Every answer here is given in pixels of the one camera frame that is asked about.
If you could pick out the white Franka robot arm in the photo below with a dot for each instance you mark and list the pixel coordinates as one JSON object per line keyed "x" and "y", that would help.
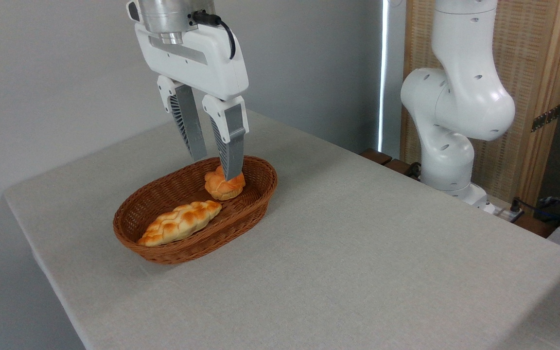
{"x": 460, "y": 102}

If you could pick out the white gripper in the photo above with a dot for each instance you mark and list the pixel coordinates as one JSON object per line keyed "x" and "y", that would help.
{"x": 197, "y": 63}

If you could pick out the metal screen hinge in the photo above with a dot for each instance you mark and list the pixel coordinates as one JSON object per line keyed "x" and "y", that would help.
{"x": 546, "y": 118}

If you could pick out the long braided bread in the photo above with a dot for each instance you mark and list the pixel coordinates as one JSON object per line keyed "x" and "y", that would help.
{"x": 183, "y": 221}

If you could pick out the dark wooden block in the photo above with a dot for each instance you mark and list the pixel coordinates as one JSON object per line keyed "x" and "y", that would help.
{"x": 376, "y": 156}
{"x": 399, "y": 166}

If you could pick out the round golden bread roll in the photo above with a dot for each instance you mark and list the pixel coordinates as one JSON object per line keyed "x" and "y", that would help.
{"x": 221, "y": 189}

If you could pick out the grey tablecloth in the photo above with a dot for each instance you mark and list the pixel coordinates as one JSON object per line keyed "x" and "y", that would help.
{"x": 358, "y": 253}

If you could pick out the white power strip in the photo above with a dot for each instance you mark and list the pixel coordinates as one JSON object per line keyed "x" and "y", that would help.
{"x": 506, "y": 213}

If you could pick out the brown wicker basket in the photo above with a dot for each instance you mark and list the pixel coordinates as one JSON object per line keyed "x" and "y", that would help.
{"x": 202, "y": 243}

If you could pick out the wooden woven screen panel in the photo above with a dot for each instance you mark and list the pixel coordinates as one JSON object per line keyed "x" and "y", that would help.
{"x": 533, "y": 48}

